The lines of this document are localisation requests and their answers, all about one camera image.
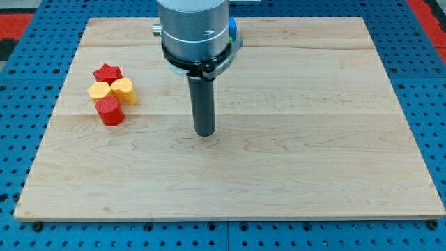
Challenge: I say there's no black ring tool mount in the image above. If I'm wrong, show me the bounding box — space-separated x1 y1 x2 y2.
161 38 243 81

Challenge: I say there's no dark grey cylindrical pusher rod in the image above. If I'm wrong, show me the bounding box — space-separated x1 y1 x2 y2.
187 77 215 137

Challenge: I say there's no blue triangle block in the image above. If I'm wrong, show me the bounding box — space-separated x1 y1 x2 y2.
229 16 238 42

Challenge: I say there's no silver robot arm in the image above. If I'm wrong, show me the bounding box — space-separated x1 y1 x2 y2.
153 0 243 137

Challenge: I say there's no yellow heart block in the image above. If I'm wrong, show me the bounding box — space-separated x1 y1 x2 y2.
110 78 138 105

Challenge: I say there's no red cylinder block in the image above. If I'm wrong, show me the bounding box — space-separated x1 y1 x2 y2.
95 96 125 126

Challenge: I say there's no red star block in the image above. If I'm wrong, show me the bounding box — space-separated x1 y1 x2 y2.
93 63 123 85

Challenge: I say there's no yellow hexagon block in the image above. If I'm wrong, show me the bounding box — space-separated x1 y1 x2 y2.
88 82 114 104

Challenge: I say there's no light wooden board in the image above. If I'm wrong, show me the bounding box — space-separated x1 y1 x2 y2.
14 17 445 222

